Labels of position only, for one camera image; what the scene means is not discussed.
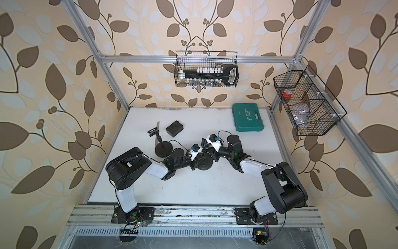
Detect black round base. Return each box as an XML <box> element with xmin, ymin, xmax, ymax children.
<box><xmin>155</xmin><ymin>141</ymin><xmax>173</xmax><ymax>158</ymax></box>
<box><xmin>196</xmin><ymin>154</ymin><xmax>213</xmax><ymax>171</ymax></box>

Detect black mic stand rod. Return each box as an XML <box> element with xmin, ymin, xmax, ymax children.
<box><xmin>147</xmin><ymin>127</ymin><xmax>164</xmax><ymax>148</ymax></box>

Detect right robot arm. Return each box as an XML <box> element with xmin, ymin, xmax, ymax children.
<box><xmin>201</xmin><ymin>134</ymin><xmax>308</xmax><ymax>220</ymax></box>

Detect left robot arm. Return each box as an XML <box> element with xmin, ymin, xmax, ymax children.
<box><xmin>105</xmin><ymin>147</ymin><xmax>213</xmax><ymax>213</ymax></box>

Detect small black box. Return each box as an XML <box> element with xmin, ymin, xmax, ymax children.
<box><xmin>166</xmin><ymin>120</ymin><xmax>183</xmax><ymax>138</ymax></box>

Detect green tool case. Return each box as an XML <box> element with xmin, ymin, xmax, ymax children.
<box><xmin>232</xmin><ymin>103</ymin><xmax>264</xmax><ymax>132</ymax></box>

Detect socket set rack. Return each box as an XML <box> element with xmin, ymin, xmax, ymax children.
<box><xmin>174</xmin><ymin>65</ymin><xmax>239</xmax><ymax>87</ymax></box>

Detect red item in basket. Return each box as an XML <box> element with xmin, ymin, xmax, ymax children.
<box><xmin>283</xmin><ymin>89</ymin><xmax>293</xmax><ymax>99</ymax></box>

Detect plastic bag in basket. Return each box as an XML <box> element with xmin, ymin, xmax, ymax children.
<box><xmin>291</xmin><ymin>103</ymin><xmax>310</xmax><ymax>126</ymax></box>

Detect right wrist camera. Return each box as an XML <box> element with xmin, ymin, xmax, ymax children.
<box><xmin>206</xmin><ymin>134</ymin><xmax>222</xmax><ymax>152</ymax></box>

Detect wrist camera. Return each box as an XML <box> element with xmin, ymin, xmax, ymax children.
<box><xmin>206</xmin><ymin>134</ymin><xmax>222</xmax><ymax>152</ymax></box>
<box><xmin>188</xmin><ymin>144</ymin><xmax>203</xmax><ymax>161</ymax></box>

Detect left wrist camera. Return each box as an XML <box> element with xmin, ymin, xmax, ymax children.
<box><xmin>188</xmin><ymin>144</ymin><xmax>203</xmax><ymax>161</ymax></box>

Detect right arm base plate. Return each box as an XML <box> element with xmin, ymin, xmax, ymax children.
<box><xmin>233</xmin><ymin>207</ymin><xmax>278</xmax><ymax>226</ymax></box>

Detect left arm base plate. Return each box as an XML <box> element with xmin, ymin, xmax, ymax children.
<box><xmin>111</xmin><ymin>206</ymin><xmax>155</xmax><ymax>224</ymax></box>

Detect back wire basket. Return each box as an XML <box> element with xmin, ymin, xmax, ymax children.
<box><xmin>174</xmin><ymin>50</ymin><xmax>239</xmax><ymax>87</ymax></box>

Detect wire basket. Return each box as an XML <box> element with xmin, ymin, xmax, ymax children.
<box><xmin>273</xmin><ymin>65</ymin><xmax>347</xmax><ymax>136</ymax></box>
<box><xmin>174</xmin><ymin>50</ymin><xmax>239</xmax><ymax>87</ymax></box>

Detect right wire basket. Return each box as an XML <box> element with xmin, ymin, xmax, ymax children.
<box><xmin>273</xmin><ymin>65</ymin><xmax>347</xmax><ymax>136</ymax></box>

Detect aluminium frame rail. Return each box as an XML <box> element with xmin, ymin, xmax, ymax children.
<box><xmin>67</xmin><ymin>205</ymin><xmax>324</xmax><ymax>228</ymax></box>

